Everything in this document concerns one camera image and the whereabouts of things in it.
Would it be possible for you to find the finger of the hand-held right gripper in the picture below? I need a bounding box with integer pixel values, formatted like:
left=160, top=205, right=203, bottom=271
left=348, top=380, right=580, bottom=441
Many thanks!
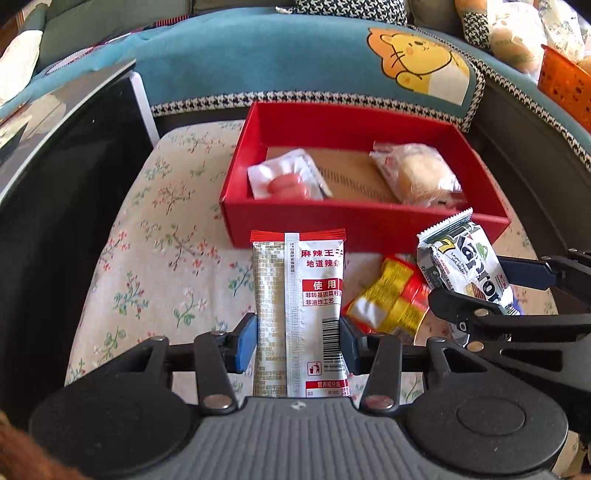
left=500, top=250, right=591, bottom=292
left=427, top=286, right=591, bottom=385

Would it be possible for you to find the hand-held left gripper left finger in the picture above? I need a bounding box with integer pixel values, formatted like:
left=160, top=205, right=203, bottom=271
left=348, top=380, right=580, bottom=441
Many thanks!
left=60, top=313, right=257, bottom=413

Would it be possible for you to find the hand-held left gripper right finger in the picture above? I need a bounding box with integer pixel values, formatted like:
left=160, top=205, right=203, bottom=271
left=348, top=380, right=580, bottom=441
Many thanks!
left=339, top=318, right=522, bottom=413

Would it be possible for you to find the green and white wafer packet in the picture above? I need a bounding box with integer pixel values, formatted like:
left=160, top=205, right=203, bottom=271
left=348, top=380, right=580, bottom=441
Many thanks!
left=416, top=208, right=521, bottom=318

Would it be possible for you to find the red and white snack packet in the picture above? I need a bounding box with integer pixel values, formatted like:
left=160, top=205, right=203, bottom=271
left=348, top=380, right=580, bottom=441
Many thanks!
left=250, top=228, right=353, bottom=400

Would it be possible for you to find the red cardboard box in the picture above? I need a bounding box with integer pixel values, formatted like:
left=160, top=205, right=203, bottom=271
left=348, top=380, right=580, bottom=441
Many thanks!
left=219, top=102, right=512, bottom=254

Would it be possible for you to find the clear bread packet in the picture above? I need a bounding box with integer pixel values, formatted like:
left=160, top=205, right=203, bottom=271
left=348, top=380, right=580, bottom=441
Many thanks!
left=369, top=141, right=468, bottom=209

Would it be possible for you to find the pink sausage packet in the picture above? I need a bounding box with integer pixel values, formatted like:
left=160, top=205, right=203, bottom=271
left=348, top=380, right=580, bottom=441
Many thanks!
left=247, top=148, right=334, bottom=202

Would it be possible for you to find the yellow snack packet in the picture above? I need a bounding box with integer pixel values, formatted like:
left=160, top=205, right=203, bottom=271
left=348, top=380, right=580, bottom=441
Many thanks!
left=345, top=256, right=433, bottom=345

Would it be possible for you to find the grey green sofa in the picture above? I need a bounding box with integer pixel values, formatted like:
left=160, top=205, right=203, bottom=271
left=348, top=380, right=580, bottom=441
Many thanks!
left=37, top=0, right=591, bottom=278

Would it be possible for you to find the floral tablecloth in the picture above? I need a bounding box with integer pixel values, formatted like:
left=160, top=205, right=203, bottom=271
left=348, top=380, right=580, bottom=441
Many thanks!
left=65, top=119, right=591, bottom=462

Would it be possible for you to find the orange plastic basket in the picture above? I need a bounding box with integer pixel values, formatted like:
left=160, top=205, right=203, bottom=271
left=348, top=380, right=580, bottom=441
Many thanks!
left=538, top=44, right=591, bottom=136

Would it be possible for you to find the glossy black cabinet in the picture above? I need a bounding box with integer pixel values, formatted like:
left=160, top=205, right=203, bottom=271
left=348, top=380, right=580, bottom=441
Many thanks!
left=0, top=58, right=161, bottom=418

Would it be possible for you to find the white plastic bag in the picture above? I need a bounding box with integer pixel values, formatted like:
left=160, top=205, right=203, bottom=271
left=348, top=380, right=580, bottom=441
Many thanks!
left=487, top=2, right=549, bottom=75

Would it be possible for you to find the orange houndstooth pillow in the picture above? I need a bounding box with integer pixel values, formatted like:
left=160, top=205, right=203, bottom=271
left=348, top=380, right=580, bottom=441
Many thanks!
left=454, top=0, right=498, bottom=45
left=294, top=0, right=410, bottom=27

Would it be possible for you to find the blue bear print sofa cover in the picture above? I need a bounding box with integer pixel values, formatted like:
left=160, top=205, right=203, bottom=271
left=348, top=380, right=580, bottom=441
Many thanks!
left=0, top=0, right=591, bottom=168

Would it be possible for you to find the green cushion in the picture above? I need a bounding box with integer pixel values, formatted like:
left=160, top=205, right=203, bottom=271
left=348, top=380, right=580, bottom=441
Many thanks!
left=38, top=0, right=197, bottom=75

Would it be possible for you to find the white cloth bundle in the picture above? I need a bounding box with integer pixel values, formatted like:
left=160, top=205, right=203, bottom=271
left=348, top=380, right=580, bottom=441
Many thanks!
left=0, top=28, right=43, bottom=108

